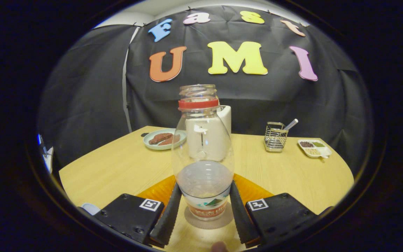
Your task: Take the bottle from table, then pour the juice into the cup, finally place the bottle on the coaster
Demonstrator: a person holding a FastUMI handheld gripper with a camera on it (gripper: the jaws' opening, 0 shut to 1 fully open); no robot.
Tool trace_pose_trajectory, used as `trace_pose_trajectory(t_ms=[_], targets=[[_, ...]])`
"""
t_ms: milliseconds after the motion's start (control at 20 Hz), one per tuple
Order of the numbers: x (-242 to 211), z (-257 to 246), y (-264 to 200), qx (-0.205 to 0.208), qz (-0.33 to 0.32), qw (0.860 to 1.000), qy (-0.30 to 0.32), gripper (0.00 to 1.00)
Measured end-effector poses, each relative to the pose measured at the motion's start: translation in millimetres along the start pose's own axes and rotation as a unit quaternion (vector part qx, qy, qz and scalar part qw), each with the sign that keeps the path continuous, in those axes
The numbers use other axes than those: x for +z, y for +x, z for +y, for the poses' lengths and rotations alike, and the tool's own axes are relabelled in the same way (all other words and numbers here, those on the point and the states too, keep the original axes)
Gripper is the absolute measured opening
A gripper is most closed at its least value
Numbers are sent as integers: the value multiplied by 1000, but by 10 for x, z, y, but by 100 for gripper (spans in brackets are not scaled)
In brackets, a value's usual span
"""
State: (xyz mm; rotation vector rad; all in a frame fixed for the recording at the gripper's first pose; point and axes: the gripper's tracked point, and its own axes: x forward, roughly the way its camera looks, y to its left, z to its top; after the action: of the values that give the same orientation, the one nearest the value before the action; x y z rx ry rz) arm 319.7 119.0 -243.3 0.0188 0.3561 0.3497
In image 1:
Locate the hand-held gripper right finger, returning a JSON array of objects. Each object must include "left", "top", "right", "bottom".
[{"left": 229, "top": 174, "right": 333, "bottom": 245}]

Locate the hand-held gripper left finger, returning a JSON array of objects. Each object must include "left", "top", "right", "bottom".
[{"left": 77, "top": 175, "right": 183, "bottom": 247}]

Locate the round brown coaster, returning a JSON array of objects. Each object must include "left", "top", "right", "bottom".
[{"left": 184, "top": 201, "right": 234, "bottom": 230}]

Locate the white cup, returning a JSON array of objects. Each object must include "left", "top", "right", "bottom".
[{"left": 82, "top": 203, "right": 101, "bottom": 216}]

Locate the clear plastic juice bottle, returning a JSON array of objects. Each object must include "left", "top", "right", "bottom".
[{"left": 171, "top": 84, "right": 235, "bottom": 221}]

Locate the wooden table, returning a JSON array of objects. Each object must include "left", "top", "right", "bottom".
[{"left": 59, "top": 126, "right": 355, "bottom": 252}]

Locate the brown meat slice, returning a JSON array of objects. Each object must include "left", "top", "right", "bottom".
[
  {"left": 158, "top": 135, "right": 181, "bottom": 146},
  {"left": 148, "top": 133, "right": 173, "bottom": 145}
]

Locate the pale green plate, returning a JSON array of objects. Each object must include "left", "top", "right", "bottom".
[{"left": 143, "top": 128, "right": 187, "bottom": 151}]

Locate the white toaster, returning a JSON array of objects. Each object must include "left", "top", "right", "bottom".
[{"left": 186, "top": 105, "right": 232, "bottom": 161}]

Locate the white divided dish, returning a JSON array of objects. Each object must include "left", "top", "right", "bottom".
[{"left": 297, "top": 139, "right": 332, "bottom": 159}]

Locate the metal utensil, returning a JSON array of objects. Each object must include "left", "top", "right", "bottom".
[{"left": 275, "top": 119, "right": 298, "bottom": 137}]

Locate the metal wire utensil holder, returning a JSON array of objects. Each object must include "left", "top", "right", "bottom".
[{"left": 264, "top": 121, "right": 289, "bottom": 152}]

